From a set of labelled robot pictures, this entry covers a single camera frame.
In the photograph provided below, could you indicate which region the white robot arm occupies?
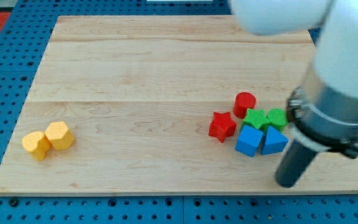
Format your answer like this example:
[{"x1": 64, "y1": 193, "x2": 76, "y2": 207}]
[{"x1": 230, "y1": 0, "x2": 358, "y2": 159}]

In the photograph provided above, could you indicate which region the red star block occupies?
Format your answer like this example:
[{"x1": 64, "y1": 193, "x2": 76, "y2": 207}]
[{"x1": 208, "y1": 111, "x2": 237, "y2": 142}]

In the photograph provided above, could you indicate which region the wooden board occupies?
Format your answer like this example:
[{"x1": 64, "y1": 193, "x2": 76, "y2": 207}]
[{"x1": 0, "y1": 16, "x2": 358, "y2": 197}]

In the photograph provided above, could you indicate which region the green star block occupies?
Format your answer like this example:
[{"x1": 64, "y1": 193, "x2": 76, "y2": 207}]
[{"x1": 241, "y1": 108, "x2": 270, "y2": 133}]

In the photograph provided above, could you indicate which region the red cylinder block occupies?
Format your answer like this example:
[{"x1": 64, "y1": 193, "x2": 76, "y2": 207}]
[{"x1": 232, "y1": 92, "x2": 257, "y2": 119}]

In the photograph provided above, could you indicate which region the blue cube block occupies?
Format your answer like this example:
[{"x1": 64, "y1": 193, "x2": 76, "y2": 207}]
[{"x1": 234, "y1": 126, "x2": 264, "y2": 157}]

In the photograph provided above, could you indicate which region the green cylinder block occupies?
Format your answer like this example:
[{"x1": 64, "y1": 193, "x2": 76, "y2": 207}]
[{"x1": 267, "y1": 108, "x2": 288, "y2": 133}]

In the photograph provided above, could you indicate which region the blue triangle block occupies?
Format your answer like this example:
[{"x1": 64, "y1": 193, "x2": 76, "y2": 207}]
[{"x1": 260, "y1": 126, "x2": 289, "y2": 155}]

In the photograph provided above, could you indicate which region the yellow hexagon block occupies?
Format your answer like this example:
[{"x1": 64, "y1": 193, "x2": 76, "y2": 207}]
[{"x1": 45, "y1": 121, "x2": 75, "y2": 150}]

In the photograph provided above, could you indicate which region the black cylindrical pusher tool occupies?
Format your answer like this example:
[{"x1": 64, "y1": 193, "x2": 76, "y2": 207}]
[{"x1": 275, "y1": 140, "x2": 318, "y2": 188}]

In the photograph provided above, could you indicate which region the yellow heart block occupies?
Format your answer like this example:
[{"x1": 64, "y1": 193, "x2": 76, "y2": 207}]
[{"x1": 22, "y1": 131, "x2": 52, "y2": 161}]

